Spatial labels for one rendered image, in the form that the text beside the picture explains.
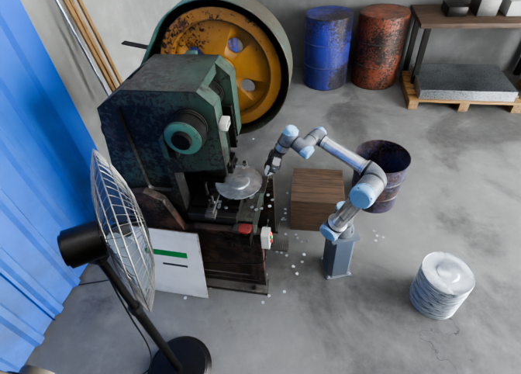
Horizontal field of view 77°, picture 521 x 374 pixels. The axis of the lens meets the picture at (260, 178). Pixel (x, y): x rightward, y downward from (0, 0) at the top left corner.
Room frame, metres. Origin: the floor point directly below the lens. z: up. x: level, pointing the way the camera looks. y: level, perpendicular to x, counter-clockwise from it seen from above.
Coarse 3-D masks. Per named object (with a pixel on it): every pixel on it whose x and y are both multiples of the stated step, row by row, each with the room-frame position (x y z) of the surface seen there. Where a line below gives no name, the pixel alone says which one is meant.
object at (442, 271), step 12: (432, 264) 1.04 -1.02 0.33; (444, 264) 1.03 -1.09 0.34; (456, 264) 1.03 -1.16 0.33; (432, 276) 0.96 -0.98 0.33; (444, 276) 0.95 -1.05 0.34; (456, 276) 0.95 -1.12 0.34; (468, 276) 0.94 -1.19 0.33; (444, 288) 0.88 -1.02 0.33; (456, 288) 0.88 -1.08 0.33; (468, 288) 0.87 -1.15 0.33
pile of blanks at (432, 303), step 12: (420, 276) 1.00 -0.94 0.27; (420, 288) 0.96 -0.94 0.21; (432, 288) 0.90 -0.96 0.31; (420, 300) 0.92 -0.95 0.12; (432, 300) 0.88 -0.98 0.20; (444, 300) 0.85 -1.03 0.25; (456, 300) 0.84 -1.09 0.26; (420, 312) 0.89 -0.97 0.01; (432, 312) 0.86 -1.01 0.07; (444, 312) 0.84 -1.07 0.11
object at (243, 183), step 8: (240, 168) 1.58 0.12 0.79; (248, 168) 1.57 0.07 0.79; (232, 176) 1.51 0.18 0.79; (240, 176) 1.50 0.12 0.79; (248, 176) 1.50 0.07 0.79; (256, 176) 1.49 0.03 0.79; (216, 184) 1.46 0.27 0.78; (224, 184) 1.45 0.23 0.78; (232, 184) 1.44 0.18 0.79; (240, 184) 1.43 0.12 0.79; (248, 184) 1.43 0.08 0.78; (256, 184) 1.43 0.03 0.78; (224, 192) 1.38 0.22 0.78; (232, 192) 1.38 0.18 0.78; (240, 192) 1.37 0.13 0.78; (248, 192) 1.36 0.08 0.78
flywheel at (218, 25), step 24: (216, 0) 1.92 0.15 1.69; (192, 24) 1.86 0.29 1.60; (216, 24) 1.85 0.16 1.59; (240, 24) 1.78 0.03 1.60; (264, 24) 1.83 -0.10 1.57; (168, 48) 1.88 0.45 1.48; (216, 48) 1.85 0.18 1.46; (264, 48) 1.75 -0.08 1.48; (240, 72) 1.82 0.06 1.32; (264, 72) 1.79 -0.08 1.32; (240, 96) 1.83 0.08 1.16; (264, 96) 1.77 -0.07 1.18
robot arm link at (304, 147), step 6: (300, 138) 1.37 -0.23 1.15; (306, 138) 1.37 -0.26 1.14; (312, 138) 1.38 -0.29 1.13; (294, 144) 1.34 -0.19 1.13; (300, 144) 1.33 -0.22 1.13; (306, 144) 1.33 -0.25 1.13; (312, 144) 1.35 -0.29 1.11; (294, 150) 1.34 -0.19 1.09; (300, 150) 1.31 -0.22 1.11; (306, 150) 1.30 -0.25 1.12; (312, 150) 1.31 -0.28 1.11; (306, 156) 1.29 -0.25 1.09
